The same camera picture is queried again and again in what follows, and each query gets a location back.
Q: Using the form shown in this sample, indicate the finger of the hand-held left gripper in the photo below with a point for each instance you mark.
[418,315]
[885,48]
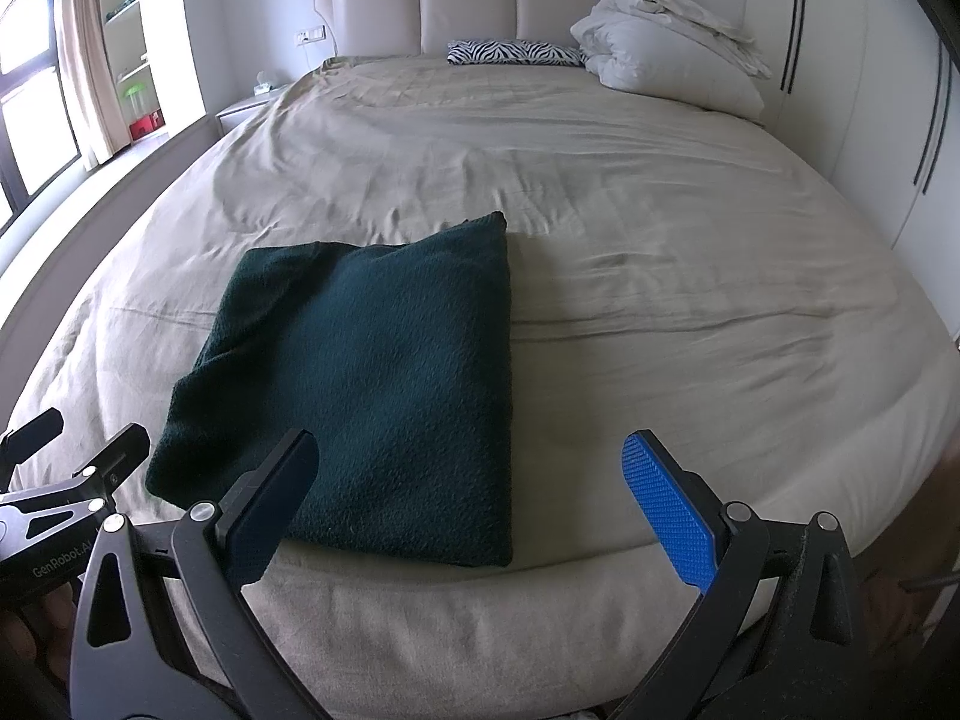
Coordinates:
[30,435]
[116,457]

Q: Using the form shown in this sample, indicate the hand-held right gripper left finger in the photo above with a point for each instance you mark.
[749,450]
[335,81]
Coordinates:
[270,502]

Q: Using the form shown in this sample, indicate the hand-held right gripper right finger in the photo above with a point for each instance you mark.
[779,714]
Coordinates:
[667,502]

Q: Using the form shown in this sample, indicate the dark green sweater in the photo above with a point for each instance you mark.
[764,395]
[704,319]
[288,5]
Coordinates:
[360,375]

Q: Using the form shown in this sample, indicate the beige bed sheet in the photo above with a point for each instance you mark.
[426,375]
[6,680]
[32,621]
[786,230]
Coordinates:
[675,277]

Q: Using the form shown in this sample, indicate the white window bench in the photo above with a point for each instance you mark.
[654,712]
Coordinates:
[97,195]

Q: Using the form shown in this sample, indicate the red box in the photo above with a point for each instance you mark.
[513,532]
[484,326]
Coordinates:
[146,126]

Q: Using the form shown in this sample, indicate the window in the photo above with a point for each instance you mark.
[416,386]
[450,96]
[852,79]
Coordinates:
[30,90]

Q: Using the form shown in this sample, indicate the white nightstand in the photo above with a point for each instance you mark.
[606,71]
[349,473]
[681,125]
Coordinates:
[244,109]

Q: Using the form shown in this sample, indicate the beige curtain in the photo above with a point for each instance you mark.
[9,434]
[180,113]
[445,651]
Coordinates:
[86,52]

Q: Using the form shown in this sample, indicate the tissue box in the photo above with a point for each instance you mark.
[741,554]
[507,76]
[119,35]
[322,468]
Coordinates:
[264,84]

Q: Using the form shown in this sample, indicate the white open shelf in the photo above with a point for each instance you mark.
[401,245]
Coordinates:
[161,30]

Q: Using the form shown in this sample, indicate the white folded duvet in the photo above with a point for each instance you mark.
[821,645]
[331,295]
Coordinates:
[660,45]

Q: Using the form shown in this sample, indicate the zebra print pillow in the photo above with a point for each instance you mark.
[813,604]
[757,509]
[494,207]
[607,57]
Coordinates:
[517,52]

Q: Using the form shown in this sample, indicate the white wardrobe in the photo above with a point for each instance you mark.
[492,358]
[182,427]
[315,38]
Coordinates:
[847,52]

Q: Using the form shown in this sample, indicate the white wall socket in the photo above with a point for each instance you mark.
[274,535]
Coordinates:
[312,35]

